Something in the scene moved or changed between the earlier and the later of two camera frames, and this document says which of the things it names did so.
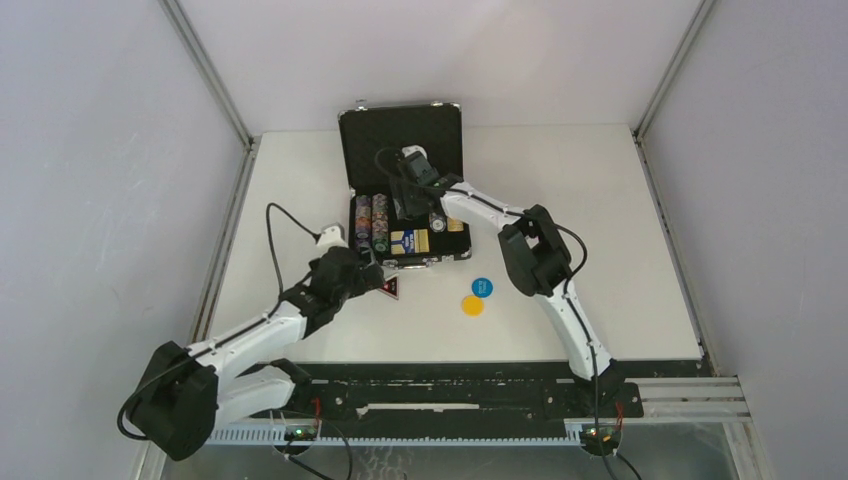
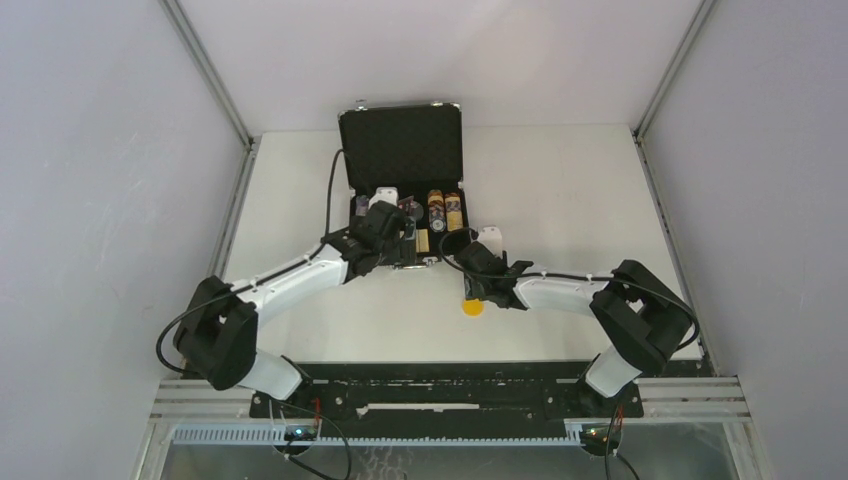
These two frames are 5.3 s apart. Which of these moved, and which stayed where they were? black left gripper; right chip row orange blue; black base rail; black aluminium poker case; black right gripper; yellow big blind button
Moved: black left gripper; black right gripper
Stayed: black aluminium poker case; right chip row orange blue; black base rail; yellow big blind button
